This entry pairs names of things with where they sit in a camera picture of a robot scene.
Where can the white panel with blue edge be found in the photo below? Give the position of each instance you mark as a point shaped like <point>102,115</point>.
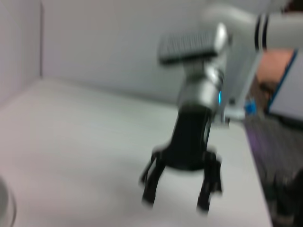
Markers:
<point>288,89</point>

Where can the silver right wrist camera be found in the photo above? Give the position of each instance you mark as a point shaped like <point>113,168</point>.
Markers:
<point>189,45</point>

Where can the small blue object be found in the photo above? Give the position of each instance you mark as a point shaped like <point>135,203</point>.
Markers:
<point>251,108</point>

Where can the white metal post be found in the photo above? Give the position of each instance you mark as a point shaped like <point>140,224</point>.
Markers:
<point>248,80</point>

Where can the grey perforated storage basket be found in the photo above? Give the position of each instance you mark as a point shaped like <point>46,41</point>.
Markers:
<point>6,203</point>

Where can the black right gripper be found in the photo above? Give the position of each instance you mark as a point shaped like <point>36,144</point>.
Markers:
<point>189,146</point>

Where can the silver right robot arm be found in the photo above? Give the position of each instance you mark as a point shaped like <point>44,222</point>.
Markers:
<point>201,92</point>

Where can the peach coloured blurred object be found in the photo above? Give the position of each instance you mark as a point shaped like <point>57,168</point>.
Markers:
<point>272,68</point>

